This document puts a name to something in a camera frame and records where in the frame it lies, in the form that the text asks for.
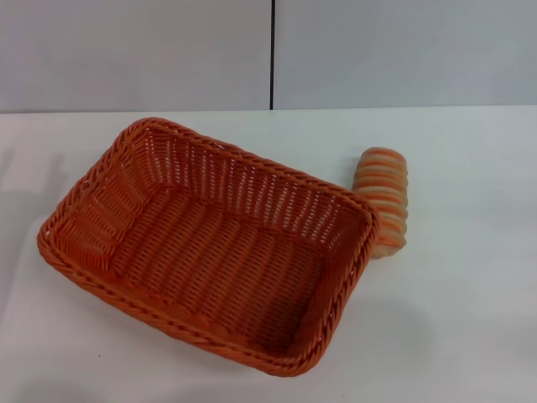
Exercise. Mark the orange woven plastic basket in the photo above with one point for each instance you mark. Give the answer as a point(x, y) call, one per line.
point(218, 260)

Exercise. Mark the orange striped bread roll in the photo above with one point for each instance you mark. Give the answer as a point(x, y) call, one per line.
point(384, 197)

